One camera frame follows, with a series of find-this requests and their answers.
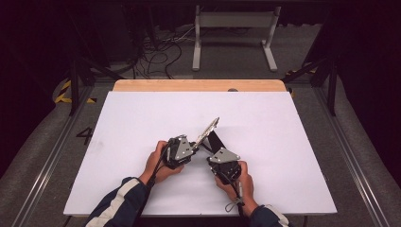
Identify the grey round table grommet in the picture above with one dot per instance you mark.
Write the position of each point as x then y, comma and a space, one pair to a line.
232, 90

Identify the black cloth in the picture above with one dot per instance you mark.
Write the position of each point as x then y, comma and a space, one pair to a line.
217, 141

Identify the person's left hand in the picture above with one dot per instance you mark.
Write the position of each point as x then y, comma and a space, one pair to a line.
154, 171

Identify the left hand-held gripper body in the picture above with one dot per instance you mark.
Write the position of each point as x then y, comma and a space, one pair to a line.
183, 149

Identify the yellow black floor tape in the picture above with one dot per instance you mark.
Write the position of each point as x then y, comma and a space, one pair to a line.
291, 73
63, 100

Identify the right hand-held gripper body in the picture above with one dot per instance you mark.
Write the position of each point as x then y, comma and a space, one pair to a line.
225, 157

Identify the white board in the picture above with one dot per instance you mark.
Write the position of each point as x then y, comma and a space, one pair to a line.
268, 126

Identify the black metal stand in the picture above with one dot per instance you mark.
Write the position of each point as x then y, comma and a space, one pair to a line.
331, 91
74, 91

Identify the aluminium floor rail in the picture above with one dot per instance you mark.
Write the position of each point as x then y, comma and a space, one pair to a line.
47, 170
353, 170

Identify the person's right hand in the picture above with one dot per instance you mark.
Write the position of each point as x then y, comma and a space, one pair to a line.
247, 189

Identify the white metal table frame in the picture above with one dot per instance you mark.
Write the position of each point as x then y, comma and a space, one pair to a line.
197, 47

